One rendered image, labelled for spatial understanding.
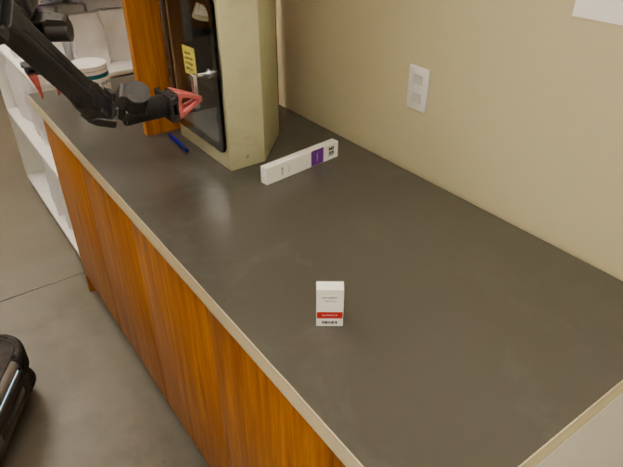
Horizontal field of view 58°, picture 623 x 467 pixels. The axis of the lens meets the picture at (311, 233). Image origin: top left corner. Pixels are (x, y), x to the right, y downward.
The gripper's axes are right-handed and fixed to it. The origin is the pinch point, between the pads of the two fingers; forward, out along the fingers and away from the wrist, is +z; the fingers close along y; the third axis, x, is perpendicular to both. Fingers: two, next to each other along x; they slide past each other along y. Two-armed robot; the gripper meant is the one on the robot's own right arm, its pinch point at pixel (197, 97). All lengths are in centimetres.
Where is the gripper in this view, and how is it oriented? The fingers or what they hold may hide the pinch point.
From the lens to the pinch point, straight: 151.7
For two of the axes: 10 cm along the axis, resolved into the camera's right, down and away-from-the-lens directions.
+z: 8.2, -3.2, 4.8
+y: -5.8, -4.3, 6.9
